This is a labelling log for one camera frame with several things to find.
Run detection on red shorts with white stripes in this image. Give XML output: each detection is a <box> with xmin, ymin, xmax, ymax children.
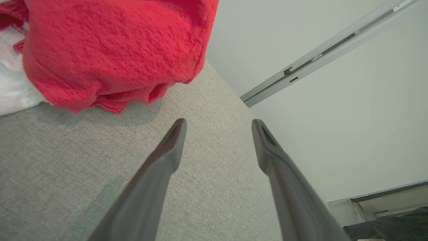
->
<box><xmin>15</xmin><ymin>0</ymin><xmax>219</xmax><ymax>114</ymax></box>

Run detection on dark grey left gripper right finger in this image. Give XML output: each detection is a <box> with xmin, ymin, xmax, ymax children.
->
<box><xmin>251</xmin><ymin>118</ymin><xmax>350</xmax><ymax>241</ymax></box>

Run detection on grey metal partition post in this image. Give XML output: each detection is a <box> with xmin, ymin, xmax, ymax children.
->
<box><xmin>240</xmin><ymin>0</ymin><xmax>428</xmax><ymax>108</ymax></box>

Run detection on red white Bulls jersey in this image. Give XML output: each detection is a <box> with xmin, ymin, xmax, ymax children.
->
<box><xmin>0</xmin><ymin>0</ymin><xmax>50</xmax><ymax>116</ymax></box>

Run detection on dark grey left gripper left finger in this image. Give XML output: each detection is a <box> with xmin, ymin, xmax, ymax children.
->
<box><xmin>88</xmin><ymin>118</ymin><xmax>187</xmax><ymax>241</ymax></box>

